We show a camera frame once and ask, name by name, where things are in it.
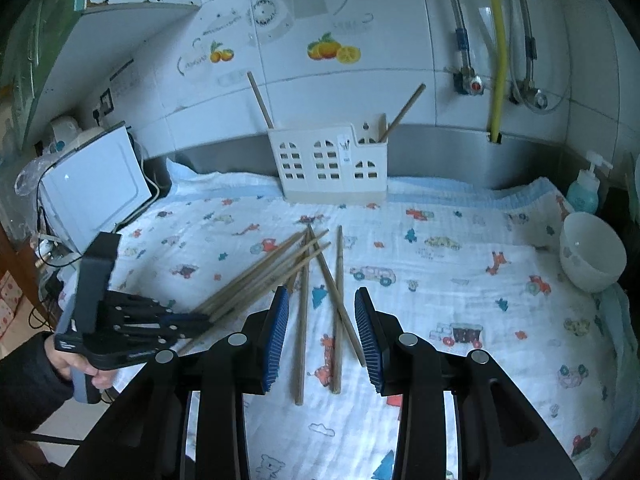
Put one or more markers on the printed white blanket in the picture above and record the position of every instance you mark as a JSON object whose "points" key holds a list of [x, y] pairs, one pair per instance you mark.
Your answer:
{"points": [[450, 285]]}

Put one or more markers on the person's left forearm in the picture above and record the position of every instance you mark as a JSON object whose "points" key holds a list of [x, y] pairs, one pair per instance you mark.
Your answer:
{"points": [[25, 385]]}

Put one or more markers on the metal water valve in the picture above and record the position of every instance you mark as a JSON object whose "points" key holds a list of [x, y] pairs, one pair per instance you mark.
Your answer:
{"points": [[527, 95], [472, 85]]}

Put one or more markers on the person's left hand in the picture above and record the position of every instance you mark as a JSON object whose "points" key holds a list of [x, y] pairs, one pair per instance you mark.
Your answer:
{"points": [[62, 361]]}

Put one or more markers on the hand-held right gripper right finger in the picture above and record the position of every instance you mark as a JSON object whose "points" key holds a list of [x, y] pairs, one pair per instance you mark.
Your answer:
{"points": [[369, 345]]}

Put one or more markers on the white ceramic bowl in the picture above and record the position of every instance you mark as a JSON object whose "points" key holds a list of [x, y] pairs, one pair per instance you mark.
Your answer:
{"points": [[595, 260]]}

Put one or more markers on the white plastic chopstick holder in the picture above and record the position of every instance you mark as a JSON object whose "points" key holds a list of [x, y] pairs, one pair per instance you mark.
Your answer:
{"points": [[325, 185]]}

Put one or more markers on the clear plastic bag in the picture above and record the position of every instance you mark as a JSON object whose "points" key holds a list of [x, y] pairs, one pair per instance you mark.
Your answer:
{"points": [[30, 175]]}

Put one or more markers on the wooden chopstick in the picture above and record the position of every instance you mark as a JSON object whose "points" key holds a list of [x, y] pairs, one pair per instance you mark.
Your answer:
{"points": [[339, 260], [265, 277], [405, 110], [334, 290], [260, 295], [302, 340], [250, 272], [260, 100]]}

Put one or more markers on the black wall socket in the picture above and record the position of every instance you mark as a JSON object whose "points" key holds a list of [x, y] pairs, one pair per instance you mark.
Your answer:
{"points": [[106, 98]]}

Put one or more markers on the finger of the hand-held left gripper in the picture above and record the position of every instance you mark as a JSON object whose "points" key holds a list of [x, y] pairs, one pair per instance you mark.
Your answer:
{"points": [[150, 331], [190, 318]]}

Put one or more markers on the teal soap pump bottle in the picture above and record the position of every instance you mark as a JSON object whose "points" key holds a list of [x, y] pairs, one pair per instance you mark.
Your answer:
{"points": [[582, 194]]}

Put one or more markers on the green cabinet door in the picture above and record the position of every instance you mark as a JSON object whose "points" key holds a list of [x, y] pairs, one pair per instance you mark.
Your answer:
{"points": [[30, 60]]}

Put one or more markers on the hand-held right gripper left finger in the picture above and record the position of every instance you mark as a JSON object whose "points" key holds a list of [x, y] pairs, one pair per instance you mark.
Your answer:
{"points": [[276, 345]]}

